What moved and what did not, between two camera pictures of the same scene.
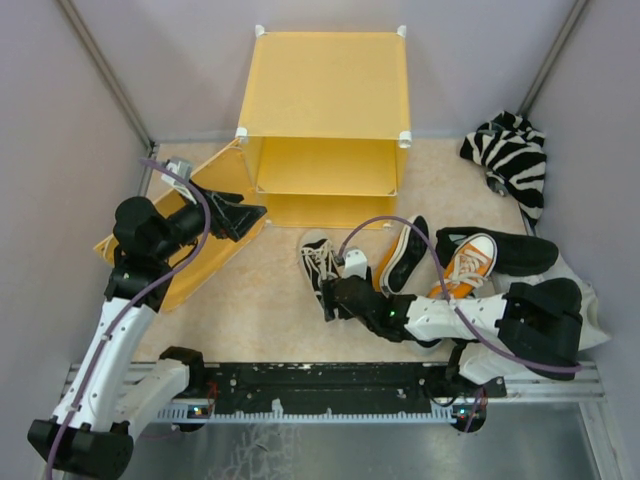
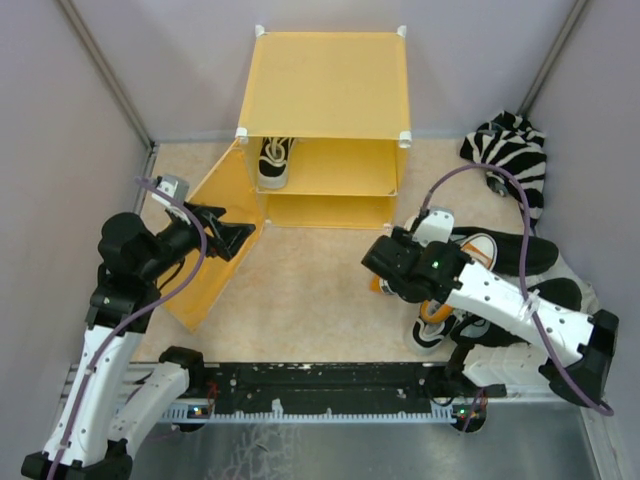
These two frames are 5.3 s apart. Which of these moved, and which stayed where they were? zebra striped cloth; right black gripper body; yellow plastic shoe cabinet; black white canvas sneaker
Moved: right black gripper body; black white canvas sneaker
Stayed: zebra striped cloth; yellow plastic shoe cabinet
